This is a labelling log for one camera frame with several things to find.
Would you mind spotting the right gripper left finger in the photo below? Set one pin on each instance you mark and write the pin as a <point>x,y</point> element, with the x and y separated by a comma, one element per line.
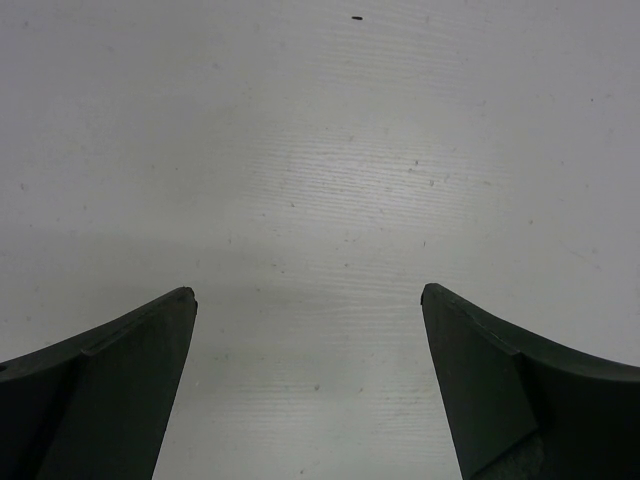
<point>97,405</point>

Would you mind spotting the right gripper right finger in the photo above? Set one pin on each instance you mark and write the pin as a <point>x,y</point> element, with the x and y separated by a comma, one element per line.
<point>520,406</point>

